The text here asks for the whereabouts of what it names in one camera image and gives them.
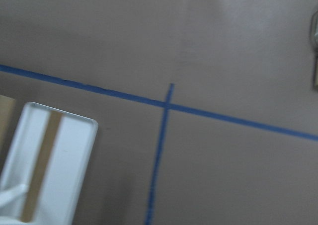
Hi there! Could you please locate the wooden rack rod inner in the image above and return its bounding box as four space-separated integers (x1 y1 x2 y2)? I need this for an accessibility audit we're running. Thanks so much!
20 111 63 223

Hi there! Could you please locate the wooden rack rod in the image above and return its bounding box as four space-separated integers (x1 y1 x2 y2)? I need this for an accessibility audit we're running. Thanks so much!
0 95 16 154
20 111 63 223

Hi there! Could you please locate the white rack tray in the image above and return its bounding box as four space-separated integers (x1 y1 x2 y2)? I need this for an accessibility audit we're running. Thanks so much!
0 102 98 225

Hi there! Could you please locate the wooden rack rod outer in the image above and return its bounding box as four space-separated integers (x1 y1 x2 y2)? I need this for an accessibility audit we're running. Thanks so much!
0 95 16 154

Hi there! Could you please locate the bamboo cutting board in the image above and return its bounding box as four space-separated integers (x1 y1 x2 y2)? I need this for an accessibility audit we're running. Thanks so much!
310 10 318 90

